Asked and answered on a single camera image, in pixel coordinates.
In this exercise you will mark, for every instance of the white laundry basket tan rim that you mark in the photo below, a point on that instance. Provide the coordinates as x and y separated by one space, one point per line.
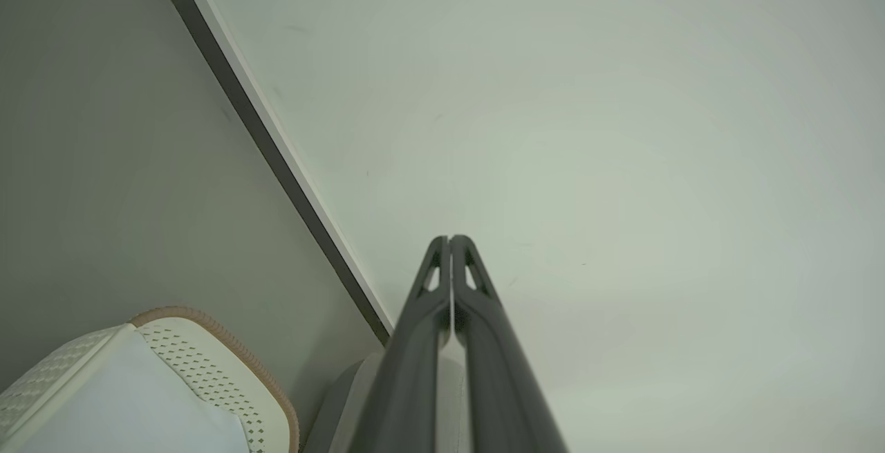
200 377

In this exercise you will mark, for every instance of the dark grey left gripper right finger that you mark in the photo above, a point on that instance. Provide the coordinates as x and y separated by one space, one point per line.
501 377

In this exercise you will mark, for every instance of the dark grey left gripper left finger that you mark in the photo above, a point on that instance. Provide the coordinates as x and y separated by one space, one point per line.
404 370

